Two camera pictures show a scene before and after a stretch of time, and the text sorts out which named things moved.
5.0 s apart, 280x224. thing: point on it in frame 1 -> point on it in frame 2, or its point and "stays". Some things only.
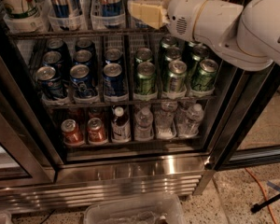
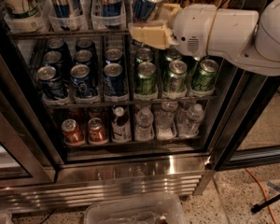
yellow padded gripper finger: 151,12 -> 155,35
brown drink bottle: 120,127 stays
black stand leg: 259,206 stays
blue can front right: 114,84 stays
